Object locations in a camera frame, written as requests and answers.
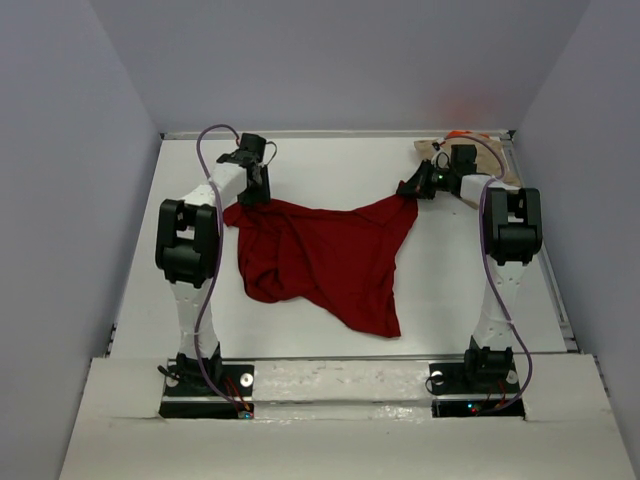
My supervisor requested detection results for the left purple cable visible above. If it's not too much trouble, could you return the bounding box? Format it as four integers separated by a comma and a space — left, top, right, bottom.
194, 123, 259, 406

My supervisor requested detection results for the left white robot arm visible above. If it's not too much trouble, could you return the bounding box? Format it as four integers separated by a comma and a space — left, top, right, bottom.
155, 133, 271, 401

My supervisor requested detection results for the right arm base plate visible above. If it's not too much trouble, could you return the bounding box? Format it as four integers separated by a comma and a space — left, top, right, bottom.
425, 362, 526, 419

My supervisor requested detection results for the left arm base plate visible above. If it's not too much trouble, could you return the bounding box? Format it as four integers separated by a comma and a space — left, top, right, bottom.
157, 361, 255, 420

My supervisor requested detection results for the beige t shirt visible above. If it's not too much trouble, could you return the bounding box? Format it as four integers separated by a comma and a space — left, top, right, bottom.
414, 135, 522, 209

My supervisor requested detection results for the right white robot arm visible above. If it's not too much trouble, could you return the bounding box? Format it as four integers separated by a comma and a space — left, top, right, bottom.
397, 139, 543, 396

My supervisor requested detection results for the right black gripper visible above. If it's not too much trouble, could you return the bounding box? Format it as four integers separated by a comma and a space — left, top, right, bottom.
396, 159, 455, 200

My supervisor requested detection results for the orange t shirt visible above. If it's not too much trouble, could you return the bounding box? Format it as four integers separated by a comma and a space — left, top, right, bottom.
446, 130, 490, 139

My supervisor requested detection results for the red t shirt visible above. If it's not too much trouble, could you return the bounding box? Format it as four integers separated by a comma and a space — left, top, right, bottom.
224, 195, 418, 338

